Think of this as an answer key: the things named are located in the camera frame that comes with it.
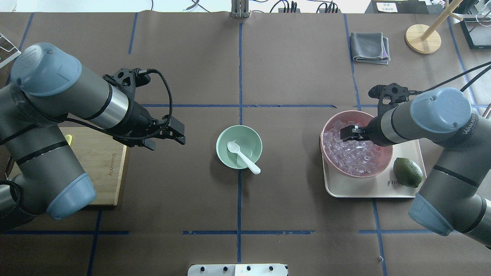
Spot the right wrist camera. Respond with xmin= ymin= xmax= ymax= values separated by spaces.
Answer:
xmin=368 ymin=83 xmax=410 ymax=117

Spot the folded grey cloth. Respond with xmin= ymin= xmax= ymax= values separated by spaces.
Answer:
xmin=349 ymin=33 xmax=390 ymax=65

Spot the black flat box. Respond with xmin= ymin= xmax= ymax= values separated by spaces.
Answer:
xmin=364 ymin=0 xmax=429 ymax=14

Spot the green lime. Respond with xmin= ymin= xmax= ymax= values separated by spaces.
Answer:
xmin=393 ymin=158 xmax=423 ymax=188

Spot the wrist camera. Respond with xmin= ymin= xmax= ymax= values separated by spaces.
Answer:
xmin=368 ymin=83 xmax=410 ymax=117
xmin=103 ymin=68 xmax=151 ymax=89

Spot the yellow plastic knife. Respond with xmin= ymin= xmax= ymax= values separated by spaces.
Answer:
xmin=65 ymin=134 xmax=72 ymax=146

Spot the black power strip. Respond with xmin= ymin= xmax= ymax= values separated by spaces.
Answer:
xmin=270 ymin=0 xmax=341 ymax=14

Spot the white cup rack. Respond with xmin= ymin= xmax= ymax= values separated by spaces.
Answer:
xmin=0 ymin=33 xmax=21 ymax=68

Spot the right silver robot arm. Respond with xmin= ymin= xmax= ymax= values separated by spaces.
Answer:
xmin=340 ymin=83 xmax=491 ymax=248

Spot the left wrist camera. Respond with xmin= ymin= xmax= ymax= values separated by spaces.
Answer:
xmin=103 ymin=68 xmax=151 ymax=89

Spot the wooden mug tree stand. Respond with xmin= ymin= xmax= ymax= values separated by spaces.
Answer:
xmin=404 ymin=0 xmax=463 ymax=54

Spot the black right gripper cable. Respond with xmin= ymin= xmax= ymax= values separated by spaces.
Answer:
xmin=408 ymin=61 xmax=491 ymax=95

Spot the pink bowl of ice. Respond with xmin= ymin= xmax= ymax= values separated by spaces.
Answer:
xmin=320 ymin=110 xmax=393 ymax=178

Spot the green ceramic bowl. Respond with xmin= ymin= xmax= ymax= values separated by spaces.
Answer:
xmin=215 ymin=125 xmax=263 ymax=169

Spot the wooden cutting board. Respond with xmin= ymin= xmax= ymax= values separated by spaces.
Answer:
xmin=11 ymin=127 xmax=127 ymax=209

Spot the white pedestal base plate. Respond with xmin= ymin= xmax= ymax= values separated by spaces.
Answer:
xmin=187 ymin=263 xmax=289 ymax=276

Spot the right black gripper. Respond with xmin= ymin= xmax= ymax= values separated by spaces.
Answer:
xmin=340 ymin=117 xmax=388 ymax=147

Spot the aluminium frame post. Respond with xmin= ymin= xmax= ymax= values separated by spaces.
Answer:
xmin=231 ymin=0 xmax=250 ymax=18

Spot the white plastic spoon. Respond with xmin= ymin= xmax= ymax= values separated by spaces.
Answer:
xmin=227 ymin=141 xmax=261 ymax=175

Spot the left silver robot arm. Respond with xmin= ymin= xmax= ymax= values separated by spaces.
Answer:
xmin=1 ymin=42 xmax=186 ymax=232

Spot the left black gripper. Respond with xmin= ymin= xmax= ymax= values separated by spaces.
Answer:
xmin=115 ymin=102 xmax=186 ymax=151

